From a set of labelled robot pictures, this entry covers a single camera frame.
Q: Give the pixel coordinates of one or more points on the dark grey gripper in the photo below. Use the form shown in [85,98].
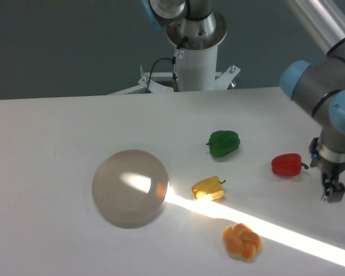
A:
[331,164]

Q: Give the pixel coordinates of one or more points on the red toy bell pepper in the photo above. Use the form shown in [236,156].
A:
[288,165]

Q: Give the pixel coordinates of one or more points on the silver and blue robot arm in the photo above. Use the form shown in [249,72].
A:
[318,90]

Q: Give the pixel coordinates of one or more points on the green toy bell pepper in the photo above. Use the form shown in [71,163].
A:
[222,143]

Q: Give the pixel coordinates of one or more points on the yellow toy bell pepper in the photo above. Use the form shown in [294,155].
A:
[208,189]

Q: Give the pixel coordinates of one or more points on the orange knotted bread roll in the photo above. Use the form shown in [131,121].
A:
[241,242]

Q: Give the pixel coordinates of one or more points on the beige round plate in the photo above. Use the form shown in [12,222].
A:
[129,188]

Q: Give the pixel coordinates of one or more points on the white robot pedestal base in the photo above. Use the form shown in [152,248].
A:
[196,44]

